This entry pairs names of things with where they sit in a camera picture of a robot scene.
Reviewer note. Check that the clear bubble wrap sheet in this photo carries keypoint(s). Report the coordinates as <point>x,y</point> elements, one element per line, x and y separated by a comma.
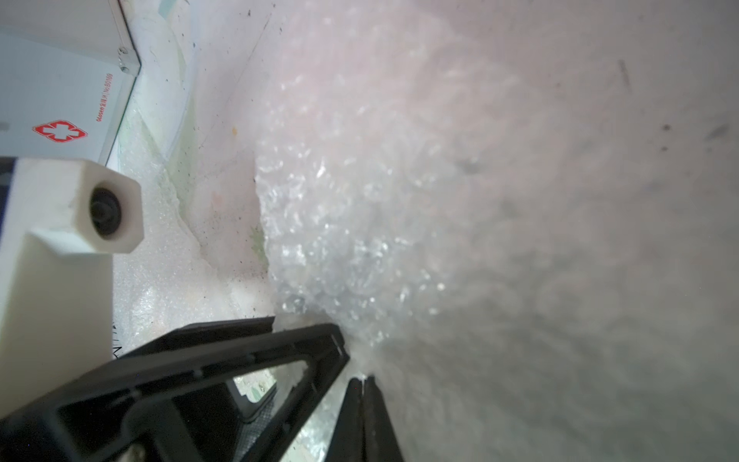
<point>522,214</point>

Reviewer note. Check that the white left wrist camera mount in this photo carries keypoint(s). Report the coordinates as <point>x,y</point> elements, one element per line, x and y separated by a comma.
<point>62,223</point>

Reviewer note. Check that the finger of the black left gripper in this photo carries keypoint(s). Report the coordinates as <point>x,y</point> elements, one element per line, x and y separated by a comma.
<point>221,391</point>

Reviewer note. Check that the silver metal first aid case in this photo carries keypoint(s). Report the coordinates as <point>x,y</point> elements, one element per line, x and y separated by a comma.
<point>68,69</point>

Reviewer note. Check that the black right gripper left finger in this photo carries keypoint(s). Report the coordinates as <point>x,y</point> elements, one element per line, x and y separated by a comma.
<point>347,443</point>

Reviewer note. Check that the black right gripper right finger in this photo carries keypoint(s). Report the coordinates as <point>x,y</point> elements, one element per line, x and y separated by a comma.
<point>380,442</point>

